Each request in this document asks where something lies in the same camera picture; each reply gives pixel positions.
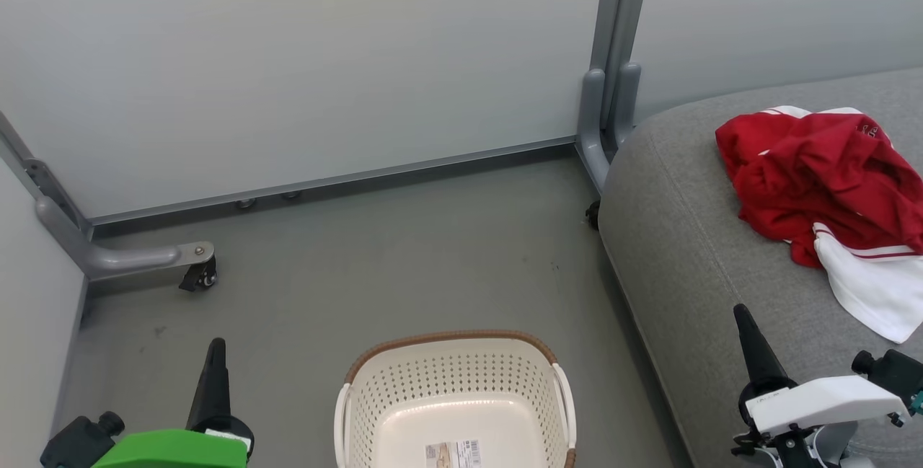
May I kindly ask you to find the paper label sticker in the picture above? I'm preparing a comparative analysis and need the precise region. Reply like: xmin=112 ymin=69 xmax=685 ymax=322
xmin=424 ymin=439 xmax=482 ymax=468

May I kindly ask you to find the red garment with white trim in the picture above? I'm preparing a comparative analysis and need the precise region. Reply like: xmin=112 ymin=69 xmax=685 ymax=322
xmin=715 ymin=105 xmax=923 ymax=268

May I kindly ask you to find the grey partition post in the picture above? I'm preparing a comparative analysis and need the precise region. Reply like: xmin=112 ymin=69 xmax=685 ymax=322
xmin=576 ymin=0 xmax=655 ymax=196

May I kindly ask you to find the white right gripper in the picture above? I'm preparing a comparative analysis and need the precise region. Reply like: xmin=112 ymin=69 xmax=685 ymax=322
xmin=733 ymin=303 xmax=910 ymax=441

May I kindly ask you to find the cream perforated laundry basket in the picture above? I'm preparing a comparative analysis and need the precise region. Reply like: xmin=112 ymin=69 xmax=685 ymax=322
xmin=333 ymin=330 xmax=578 ymax=468

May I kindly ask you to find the grey partition base rail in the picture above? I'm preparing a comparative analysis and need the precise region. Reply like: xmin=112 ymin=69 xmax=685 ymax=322
xmin=89 ymin=137 xmax=579 ymax=228

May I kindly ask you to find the grey partition foot bracket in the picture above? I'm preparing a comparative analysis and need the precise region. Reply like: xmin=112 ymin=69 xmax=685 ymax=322
xmin=0 ymin=111 xmax=216 ymax=283

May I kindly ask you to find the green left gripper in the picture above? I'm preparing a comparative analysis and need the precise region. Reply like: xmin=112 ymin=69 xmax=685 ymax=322
xmin=92 ymin=337 xmax=255 ymax=468

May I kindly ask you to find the grey fabric sofa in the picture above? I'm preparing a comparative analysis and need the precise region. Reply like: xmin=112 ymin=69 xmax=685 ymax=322
xmin=596 ymin=68 xmax=923 ymax=468

